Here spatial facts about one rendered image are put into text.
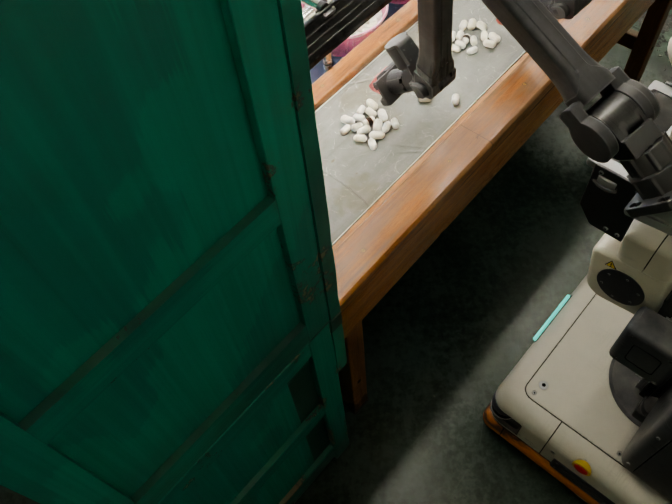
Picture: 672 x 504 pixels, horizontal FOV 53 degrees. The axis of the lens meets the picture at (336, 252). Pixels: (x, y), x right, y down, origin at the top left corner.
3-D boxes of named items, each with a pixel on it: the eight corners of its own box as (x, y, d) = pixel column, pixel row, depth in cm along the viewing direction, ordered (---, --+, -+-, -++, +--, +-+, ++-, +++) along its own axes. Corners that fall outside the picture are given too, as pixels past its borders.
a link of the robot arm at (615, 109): (642, 167, 96) (669, 143, 96) (602, 111, 94) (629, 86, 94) (604, 169, 105) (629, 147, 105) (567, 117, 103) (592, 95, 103)
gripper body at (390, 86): (370, 84, 154) (390, 79, 148) (397, 58, 157) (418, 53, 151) (384, 107, 156) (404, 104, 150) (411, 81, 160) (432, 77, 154)
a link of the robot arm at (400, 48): (426, 100, 141) (456, 73, 142) (397, 54, 136) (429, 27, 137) (401, 96, 152) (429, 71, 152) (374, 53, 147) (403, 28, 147)
